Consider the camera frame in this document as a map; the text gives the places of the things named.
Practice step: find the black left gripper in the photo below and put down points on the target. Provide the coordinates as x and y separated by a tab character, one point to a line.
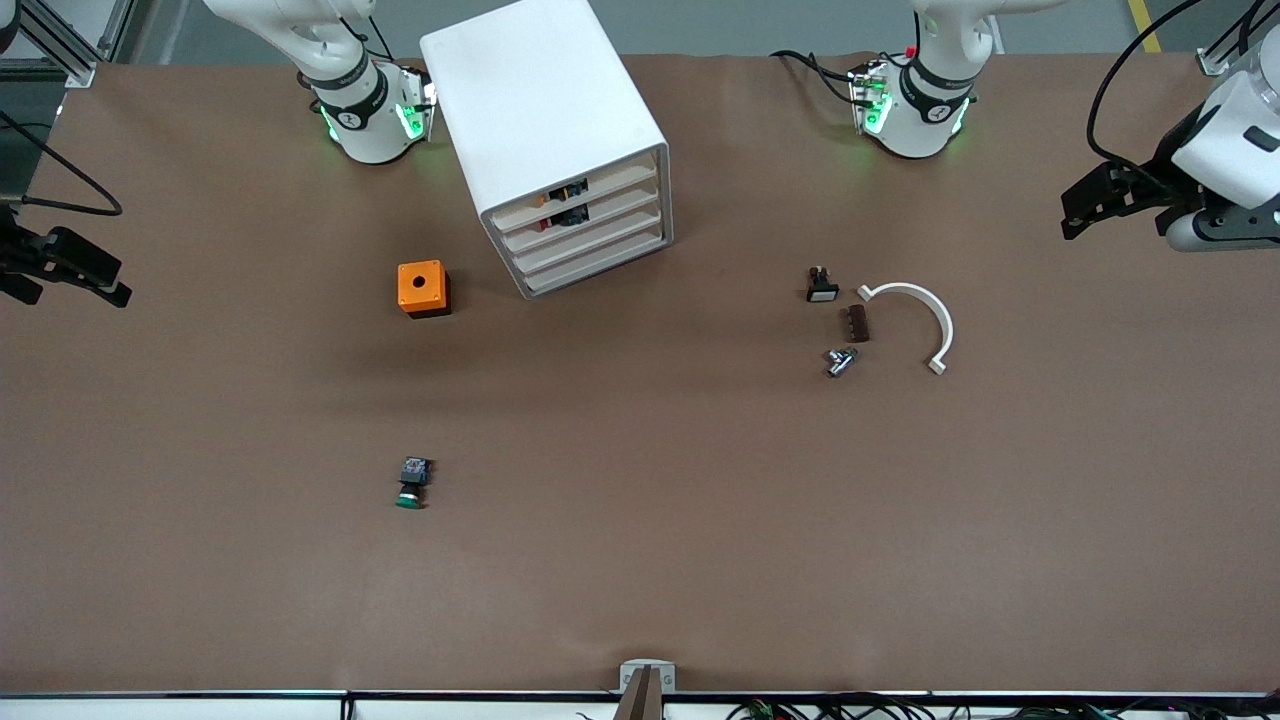
1166	163

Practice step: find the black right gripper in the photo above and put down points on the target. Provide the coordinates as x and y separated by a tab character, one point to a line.
12	251

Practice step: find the green push button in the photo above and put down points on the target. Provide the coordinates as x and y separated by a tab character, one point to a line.
412	483

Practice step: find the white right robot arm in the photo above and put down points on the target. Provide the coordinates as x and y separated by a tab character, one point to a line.
360	110

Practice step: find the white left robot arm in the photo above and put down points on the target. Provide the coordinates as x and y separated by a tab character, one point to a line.
1235	140

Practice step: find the black white push button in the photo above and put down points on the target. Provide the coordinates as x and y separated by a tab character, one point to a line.
822	286

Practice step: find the orange button box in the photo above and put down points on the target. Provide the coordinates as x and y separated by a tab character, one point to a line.
422	288

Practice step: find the red black button part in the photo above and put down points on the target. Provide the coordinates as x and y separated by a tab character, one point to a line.
565	216

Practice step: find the orange black button part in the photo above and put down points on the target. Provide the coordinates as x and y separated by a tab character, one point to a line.
565	192

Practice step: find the brown terminal block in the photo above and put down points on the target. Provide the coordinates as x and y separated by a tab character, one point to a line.
856	323

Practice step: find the white curved plastic bracket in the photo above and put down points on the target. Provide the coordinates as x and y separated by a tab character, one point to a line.
935	310

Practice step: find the aluminium frame profile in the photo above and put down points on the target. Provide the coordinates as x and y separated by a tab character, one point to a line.
60	40
1235	45

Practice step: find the silver key switch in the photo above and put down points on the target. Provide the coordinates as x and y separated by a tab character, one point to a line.
840	361

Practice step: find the white table edge rail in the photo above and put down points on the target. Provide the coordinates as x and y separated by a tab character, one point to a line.
200	705

